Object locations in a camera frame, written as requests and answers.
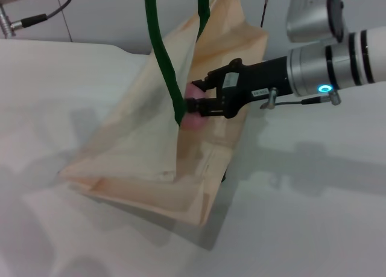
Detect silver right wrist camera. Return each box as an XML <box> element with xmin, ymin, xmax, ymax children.
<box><xmin>285</xmin><ymin>0</ymin><xmax>346</xmax><ymax>43</ymax></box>

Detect dark vertical wall strip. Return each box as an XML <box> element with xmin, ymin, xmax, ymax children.
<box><xmin>259</xmin><ymin>0</ymin><xmax>271</xmax><ymax>29</ymax></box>

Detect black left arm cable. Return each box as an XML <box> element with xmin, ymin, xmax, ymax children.
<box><xmin>0</xmin><ymin>0</ymin><xmax>73</xmax><ymax>39</ymax></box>

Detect pink toy peach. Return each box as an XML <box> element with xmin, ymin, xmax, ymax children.
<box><xmin>183</xmin><ymin>83</ymin><xmax>209</xmax><ymax>130</ymax></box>

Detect cream canvas bag green handles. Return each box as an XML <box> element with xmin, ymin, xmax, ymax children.
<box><xmin>59</xmin><ymin>0</ymin><xmax>269</xmax><ymax>228</ymax></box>

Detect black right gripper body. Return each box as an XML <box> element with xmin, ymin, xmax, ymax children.
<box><xmin>206</xmin><ymin>56</ymin><xmax>293</xmax><ymax>119</ymax></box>

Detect thin right arm cable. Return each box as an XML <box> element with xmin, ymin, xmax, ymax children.
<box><xmin>260</xmin><ymin>87</ymin><xmax>343</xmax><ymax>110</ymax></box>

